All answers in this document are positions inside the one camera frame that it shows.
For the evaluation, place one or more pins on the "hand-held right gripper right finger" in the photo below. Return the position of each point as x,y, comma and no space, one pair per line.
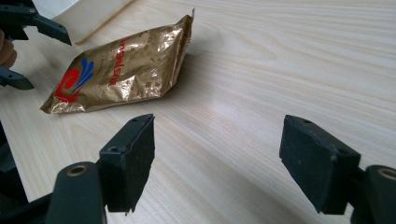
314,161

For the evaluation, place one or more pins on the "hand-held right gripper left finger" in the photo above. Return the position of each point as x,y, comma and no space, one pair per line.
129,168

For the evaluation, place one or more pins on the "thin light wooden board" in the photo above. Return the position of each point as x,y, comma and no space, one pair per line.
93,18

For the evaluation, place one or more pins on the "gold foil snack packet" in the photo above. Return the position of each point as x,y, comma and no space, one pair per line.
124,68

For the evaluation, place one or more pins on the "white sheet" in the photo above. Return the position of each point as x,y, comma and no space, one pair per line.
51,6

